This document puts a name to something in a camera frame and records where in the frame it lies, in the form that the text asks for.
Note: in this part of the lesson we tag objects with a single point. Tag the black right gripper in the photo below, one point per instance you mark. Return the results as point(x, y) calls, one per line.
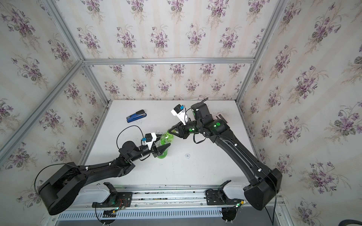
point(181, 130)

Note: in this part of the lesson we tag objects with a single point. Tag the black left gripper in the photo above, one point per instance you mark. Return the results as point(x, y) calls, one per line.
point(155, 152)

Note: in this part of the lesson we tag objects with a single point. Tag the green plastic bottle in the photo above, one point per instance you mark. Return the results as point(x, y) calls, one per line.
point(165, 139)

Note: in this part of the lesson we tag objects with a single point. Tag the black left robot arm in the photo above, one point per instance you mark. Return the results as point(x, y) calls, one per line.
point(62, 188)

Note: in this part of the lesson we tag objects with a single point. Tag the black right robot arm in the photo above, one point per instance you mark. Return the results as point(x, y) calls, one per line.
point(264, 183)

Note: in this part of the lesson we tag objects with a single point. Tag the blue black stapler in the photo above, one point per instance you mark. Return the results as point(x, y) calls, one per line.
point(136, 116)

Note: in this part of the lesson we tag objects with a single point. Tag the pink calculator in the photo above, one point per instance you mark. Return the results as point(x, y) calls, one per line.
point(219, 116)

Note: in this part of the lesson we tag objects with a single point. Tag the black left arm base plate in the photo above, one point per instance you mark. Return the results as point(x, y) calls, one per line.
point(114, 198)

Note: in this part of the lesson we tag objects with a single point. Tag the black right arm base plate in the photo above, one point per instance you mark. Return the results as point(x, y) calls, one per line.
point(219, 197)

